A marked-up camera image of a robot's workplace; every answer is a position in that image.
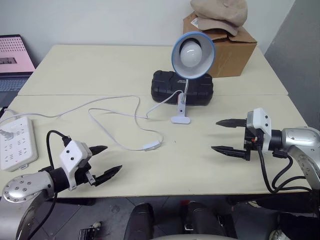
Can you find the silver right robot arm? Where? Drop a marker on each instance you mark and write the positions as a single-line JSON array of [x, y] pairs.
[[297, 136]]

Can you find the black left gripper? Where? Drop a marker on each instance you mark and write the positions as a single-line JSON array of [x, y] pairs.
[[83, 175]]

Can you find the white shoe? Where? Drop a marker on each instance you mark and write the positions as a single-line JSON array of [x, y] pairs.
[[278, 235]]

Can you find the white plug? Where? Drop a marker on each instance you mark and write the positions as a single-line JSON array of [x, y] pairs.
[[5, 133]]

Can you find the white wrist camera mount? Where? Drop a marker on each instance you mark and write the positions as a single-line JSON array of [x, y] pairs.
[[260, 117], [71, 152]]

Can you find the black plastic case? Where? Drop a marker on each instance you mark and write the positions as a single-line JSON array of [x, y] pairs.
[[162, 85]]

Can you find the beige flat cap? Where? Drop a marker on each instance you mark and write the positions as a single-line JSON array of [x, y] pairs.
[[220, 12]]

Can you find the brown cardboard box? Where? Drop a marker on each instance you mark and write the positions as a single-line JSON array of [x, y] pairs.
[[232, 57]]

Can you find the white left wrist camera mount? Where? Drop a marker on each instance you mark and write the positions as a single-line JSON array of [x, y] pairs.
[[71, 152]]

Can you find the blue clip-on desk lamp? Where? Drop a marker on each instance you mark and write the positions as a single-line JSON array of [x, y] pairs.
[[200, 67]]

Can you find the dark rounded shape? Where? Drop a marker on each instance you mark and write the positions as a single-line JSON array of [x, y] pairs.
[[205, 220], [140, 222]]

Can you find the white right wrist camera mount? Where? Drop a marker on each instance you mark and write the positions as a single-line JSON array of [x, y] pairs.
[[260, 117]]

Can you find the laptop with pink screen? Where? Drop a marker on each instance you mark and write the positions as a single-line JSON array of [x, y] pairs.
[[12, 55]]

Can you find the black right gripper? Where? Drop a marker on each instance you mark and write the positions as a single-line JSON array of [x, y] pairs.
[[252, 142]]

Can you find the white light bulb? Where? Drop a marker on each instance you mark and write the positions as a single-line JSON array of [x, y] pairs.
[[191, 53]]

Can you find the white power strip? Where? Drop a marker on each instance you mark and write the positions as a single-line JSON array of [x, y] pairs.
[[17, 150]]

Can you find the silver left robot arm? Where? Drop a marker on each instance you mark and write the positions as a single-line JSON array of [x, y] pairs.
[[22, 186]]

